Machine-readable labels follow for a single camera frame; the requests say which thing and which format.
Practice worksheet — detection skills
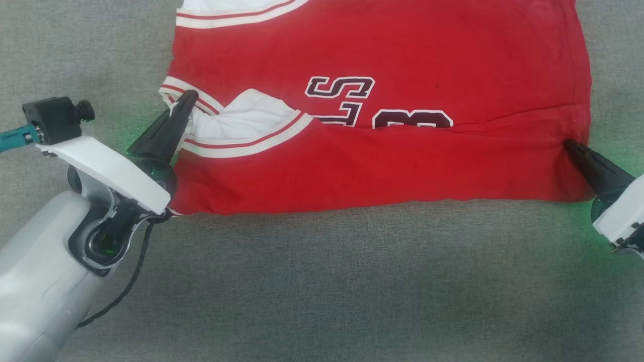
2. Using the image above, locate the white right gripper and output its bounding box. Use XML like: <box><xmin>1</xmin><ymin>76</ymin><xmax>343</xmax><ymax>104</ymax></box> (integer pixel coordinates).
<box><xmin>563</xmin><ymin>139</ymin><xmax>644</xmax><ymax>248</ymax></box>

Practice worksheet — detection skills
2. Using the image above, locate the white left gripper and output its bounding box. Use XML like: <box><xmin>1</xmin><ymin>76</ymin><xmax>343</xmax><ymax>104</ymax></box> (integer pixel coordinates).
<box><xmin>38</xmin><ymin>89</ymin><xmax>199</xmax><ymax>215</ymax></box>

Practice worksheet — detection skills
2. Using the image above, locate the red and white jersey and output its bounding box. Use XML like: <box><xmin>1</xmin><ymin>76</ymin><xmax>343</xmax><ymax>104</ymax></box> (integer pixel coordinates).
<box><xmin>159</xmin><ymin>0</ymin><xmax>594</xmax><ymax>216</ymax></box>

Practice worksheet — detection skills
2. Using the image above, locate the grey fabric sofa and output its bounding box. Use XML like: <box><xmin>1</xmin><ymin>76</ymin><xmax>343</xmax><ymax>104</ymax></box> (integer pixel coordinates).
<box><xmin>0</xmin><ymin>0</ymin><xmax>644</xmax><ymax>362</ymax></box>

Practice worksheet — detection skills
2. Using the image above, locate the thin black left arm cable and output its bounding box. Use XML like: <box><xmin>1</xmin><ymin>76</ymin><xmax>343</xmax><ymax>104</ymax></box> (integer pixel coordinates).
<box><xmin>75</xmin><ymin>210</ymin><xmax>174</xmax><ymax>330</ymax></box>

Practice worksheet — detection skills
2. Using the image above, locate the teal camera cable connector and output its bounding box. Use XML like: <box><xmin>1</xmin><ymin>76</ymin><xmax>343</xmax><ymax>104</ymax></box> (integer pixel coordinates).
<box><xmin>0</xmin><ymin>123</ymin><xmax>41</xmax><ymax>153</ymax></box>

